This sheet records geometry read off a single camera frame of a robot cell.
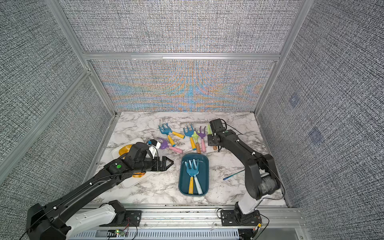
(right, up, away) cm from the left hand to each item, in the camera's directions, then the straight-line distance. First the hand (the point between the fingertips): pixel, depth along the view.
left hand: (170, 162), depth 74 cm
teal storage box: (+17, -11, +12) cm, 24 cm away
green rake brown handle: (+14, +11, +32) cm, 37 cm away
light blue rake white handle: (+13, -9, +14) cm, 21 cm away
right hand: (+24, +12, +18) cm, 32 cm away
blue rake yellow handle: (+1, +12, +33) cm, 35 cm away
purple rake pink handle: (+18, +11, +32) cm, 39 cm away
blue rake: (+9, -8, +16) cm, 20 cm away
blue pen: (+33, -11, +14) cm, 38 cm away
